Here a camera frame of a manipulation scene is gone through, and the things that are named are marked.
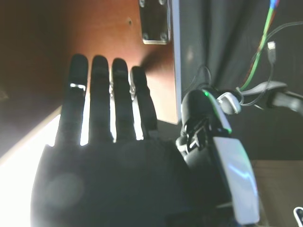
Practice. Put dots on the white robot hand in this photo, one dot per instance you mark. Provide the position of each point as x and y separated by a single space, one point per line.
118 177

